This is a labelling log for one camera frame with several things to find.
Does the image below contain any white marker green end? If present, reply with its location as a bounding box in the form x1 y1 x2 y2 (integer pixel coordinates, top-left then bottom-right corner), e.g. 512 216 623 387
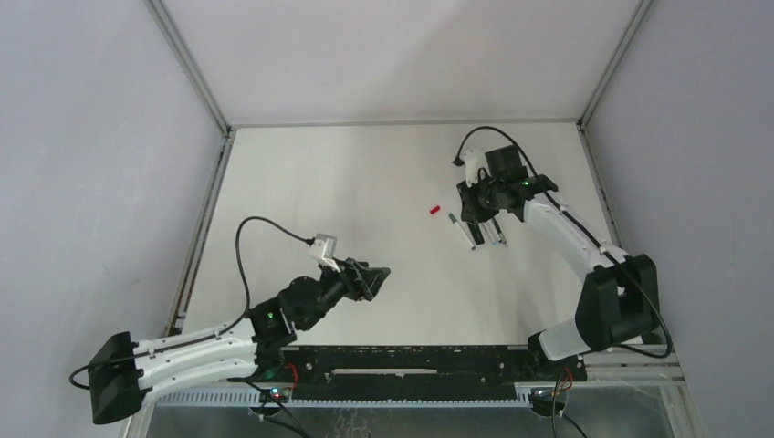
448 213 476 251

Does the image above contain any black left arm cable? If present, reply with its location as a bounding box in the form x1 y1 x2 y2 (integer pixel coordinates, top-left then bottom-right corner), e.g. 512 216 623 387
68 216 316 391

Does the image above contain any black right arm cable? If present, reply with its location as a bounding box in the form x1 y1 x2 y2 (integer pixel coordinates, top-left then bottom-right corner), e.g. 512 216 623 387
452 125 675 360

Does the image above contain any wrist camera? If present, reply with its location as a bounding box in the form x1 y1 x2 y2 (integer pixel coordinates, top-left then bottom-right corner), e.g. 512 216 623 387
307 234 341 273
460 149 488 187

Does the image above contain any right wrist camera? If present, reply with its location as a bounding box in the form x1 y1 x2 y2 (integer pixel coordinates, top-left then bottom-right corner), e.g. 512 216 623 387
460 149 488 187

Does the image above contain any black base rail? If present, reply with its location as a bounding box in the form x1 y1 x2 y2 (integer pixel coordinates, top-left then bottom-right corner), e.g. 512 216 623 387
226 344 588 403

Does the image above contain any black thin pen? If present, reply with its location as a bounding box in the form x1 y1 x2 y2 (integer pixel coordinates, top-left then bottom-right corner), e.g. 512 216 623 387
491 218 507 245

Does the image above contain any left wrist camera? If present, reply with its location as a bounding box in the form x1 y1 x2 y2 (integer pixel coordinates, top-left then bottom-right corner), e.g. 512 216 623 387
307 234 341 273

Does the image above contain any aluminium frame rail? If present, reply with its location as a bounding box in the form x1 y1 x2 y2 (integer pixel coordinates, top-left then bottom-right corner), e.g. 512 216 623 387
576 349 686 388

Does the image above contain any black green highlighter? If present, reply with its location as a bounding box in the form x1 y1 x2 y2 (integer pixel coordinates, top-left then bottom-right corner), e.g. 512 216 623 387
467 223 486 245

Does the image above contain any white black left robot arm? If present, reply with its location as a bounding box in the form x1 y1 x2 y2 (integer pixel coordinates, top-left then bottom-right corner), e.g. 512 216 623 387
86 258 391 425

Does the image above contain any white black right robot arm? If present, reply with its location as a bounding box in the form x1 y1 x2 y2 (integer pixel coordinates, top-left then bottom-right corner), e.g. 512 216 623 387
455 145 661 361

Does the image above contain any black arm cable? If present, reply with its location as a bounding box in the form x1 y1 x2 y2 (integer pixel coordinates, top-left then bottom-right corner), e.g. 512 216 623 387
68 216 316 391
452 125 675 360

